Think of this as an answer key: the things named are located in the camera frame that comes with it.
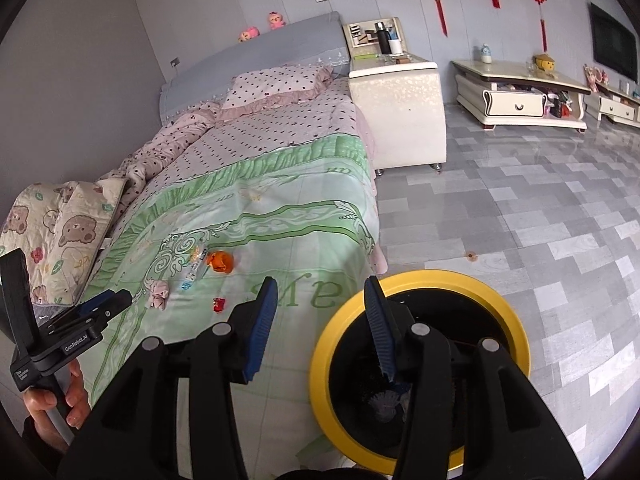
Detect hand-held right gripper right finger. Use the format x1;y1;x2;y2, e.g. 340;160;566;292
363;276;586;480

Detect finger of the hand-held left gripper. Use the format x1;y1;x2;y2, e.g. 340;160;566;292
75;289;134;323
0;248;41;358

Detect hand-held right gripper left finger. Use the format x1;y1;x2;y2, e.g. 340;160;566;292
57;276;279;480

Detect black bin with yellow rim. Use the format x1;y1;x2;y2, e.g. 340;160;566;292
309;269;531;472

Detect person's left hand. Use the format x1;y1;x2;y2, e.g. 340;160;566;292
22;360;91;431

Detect pink crumpled tissue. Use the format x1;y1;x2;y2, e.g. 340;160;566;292
147;281;171;311

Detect orange plastic wrapper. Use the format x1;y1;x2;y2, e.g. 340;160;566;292
207;251;235;274

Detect bear printed blanket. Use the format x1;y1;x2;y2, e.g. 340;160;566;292
0;180;128;306

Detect clear printed snack wrapper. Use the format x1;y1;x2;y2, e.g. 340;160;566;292
180;245;211;292

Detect green patterned bedspread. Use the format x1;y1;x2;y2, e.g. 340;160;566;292
75;135;386;466

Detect pink polka dot quilt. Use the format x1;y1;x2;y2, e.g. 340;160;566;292
97;110;223;206

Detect polka dot bed sheet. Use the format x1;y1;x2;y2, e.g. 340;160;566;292
142;77;372;201

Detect white nightstand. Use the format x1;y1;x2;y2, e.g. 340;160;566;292
347;55;447;177

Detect polka dot pillow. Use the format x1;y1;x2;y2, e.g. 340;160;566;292
220;63;335;122

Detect white coffee table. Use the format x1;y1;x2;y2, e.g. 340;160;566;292
450;59;592;133

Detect grey-blue bed headboard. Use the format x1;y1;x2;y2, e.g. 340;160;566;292
159;11;349;126

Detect white television stand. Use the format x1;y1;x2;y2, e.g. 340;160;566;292
582;80;640;128

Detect pink toy figures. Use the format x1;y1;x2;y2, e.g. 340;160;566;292
582;64;610;86

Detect black wall television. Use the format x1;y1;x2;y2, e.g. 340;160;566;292
589;2;640;83

